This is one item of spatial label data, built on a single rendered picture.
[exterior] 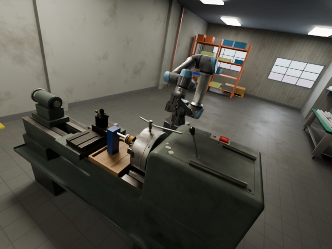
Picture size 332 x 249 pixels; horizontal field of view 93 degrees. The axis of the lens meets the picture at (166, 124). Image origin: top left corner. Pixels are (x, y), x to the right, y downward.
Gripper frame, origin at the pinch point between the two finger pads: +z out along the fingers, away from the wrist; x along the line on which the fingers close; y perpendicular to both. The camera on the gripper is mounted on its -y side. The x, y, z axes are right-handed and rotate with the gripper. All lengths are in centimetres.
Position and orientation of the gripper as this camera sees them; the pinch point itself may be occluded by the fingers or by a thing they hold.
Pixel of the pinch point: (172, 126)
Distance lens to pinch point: 99.2
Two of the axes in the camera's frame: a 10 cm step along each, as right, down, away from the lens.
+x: -3.8, 0.4, -9.3
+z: -3.1, 9.3, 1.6
